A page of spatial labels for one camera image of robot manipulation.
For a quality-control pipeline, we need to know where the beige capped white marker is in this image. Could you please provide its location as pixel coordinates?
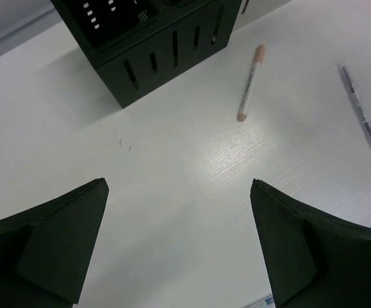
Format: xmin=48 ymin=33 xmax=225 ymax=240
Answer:
xmin=236 ymin=45 xmax=266 ymax=122

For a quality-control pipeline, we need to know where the dark blue pen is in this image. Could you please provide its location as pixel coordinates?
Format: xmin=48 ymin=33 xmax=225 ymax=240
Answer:
xmin=337 ymin=62 xmax=371 ymax=151

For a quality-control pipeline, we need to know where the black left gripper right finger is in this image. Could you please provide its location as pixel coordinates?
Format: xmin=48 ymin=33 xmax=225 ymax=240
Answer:
xmin=250 ymin=180 xmax=371 ymax=307

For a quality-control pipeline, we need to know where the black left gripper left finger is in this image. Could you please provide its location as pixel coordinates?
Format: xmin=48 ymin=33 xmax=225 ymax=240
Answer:
xmin=0 ymin=178 xmax=109 ymax=307

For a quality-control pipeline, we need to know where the white slotted pen holder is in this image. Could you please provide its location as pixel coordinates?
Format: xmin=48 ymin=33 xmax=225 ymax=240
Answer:
xmin=232 ymin=0 xmax=291 ymax=32

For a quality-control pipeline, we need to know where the black slotted pen holder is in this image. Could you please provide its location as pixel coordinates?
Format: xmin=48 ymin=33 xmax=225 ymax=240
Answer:
xmin=52 ymin=0 xmax=241 ymax=108

